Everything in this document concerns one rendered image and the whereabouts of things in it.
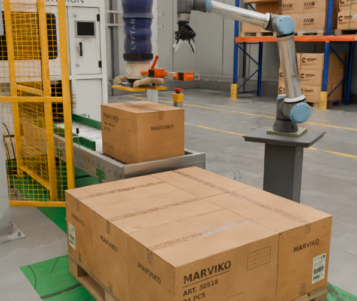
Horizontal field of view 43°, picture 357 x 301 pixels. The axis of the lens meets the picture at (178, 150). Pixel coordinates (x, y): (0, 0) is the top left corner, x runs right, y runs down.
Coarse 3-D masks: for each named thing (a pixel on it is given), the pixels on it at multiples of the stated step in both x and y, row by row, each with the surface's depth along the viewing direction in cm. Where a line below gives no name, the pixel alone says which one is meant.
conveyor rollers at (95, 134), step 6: (60, 126) 495; (72, 126) 494; (78, 126) 497; (84, 126) 493; (84, 132) 464; (90, 132) 459; (96, 132) 462; (90, 138) 430; (96, 138) 433; (96, 144) 405; (96, 150) 377; (108, 156) 363; (120, 162) 340
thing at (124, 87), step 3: (132, 84) 334; (114, 87) 348; (117, 87) 344; (120, 87) 340; (123, 87) 337; (126, 87) 336; (129, 87) 332; (132, 87) 331; (138, 87) 331; (141, 87) 331; (129, 90) 330; (132, 90) 326; (135, 90) 326; (138, 90) 327; (141, 90) 329; (144, 90) 330
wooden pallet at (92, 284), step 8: (72, 256) 279; (72, 264) 281; (80, 264) 270; (72, 272) 283; (80, 272) 278; (88, 272) 261; (80, 280) 274; (88, 280) 274; (96, 280) 252; (88, 288) 265; (96, 288) 264; (104, 288) 244; (320, 288) 242; (96, 296) 256; (104, 296) 256; (112, 296) 236; (304, 296) 235; (312, 296) 239; (320, 296) 243
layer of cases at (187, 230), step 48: (96, 192) 272; (144, 192) 272; (192, 192) 272; (240, 192) 272; (96, 240) 245; (144, 240) 206; (192, 240) 206; (240, 240) 206; (288, 240) 219; (144, 288) 205; (192, 288) 189; (240, 288) 206; (288, 288) 226
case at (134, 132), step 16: (112, 112) 345; (128, 112) 324; (144, 112) 316; (160, 112) 324; (176, 112) 332; (112, 128) 348; (128, 128) 327; (144, 128) 319; (160, 128) 326; (176, 128) 334; (112, 144) 352; (128, 144) 330; (144, 144) 321; (160, 144) 329; (176, 144) 337; (128, 160) 333; (144, 160) 324
